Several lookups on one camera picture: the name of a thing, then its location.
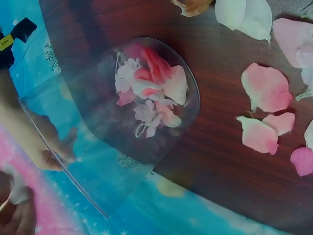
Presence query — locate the person's left hand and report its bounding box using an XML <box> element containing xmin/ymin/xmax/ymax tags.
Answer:
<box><xmin>0</xmin><ymin>171</ymin><xmax>38</xmax><ymax>235</ymax></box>

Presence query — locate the person's right hand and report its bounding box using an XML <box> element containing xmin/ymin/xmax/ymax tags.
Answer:
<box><xmin>0</xmin><ymin>69</ymin><xmax>79</xmax><ymax>172</ymax></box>

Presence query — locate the small white petal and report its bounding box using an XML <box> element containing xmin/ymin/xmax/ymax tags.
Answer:
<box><xmin>8</xmin><ymin>168</ymin><xmax>34</xmax><ymax>206</ymax></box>

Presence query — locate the pile of petals in cup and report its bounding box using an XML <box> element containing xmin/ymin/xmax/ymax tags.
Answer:
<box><xmin>114</xmin><ymin>45</ymin><xmax>189</xmax><ymax>138</ymax></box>

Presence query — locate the black wrist band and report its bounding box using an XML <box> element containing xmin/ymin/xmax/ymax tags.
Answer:
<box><xmin>0</xmin><ymin>18</ymin><xmax>38</xmax><ymax>70</ymax></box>

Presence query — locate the cream orange petal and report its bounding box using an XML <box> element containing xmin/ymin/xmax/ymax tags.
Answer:
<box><xmin>170</xmin><ymin>0</ymin><xmax>214</xmax><ymax>18</ymax></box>

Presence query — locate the large pink white petal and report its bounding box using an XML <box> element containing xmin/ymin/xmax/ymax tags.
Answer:
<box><xmin>241</xmin><ymin>62</ymin><xmax>293</xmax><ymax>114</ymax></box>

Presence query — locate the small pink petal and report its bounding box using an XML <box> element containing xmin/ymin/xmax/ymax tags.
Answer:
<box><xmin>262</xmin><ymin>112</ymin><xmax>296</xmax><ymax>137</ymax></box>

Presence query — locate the hot pink petal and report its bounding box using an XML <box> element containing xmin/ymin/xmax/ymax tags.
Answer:
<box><xmin>290</xmin><ymin>146</ymin><xmax>313</xmax><ymax>177</ymax></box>

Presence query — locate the pale pink petal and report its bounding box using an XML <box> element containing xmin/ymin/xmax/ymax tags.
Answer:
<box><xmin>272</xmin><ymin>16</ymin><xmax>313</xmax><ymax>70</ymax></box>

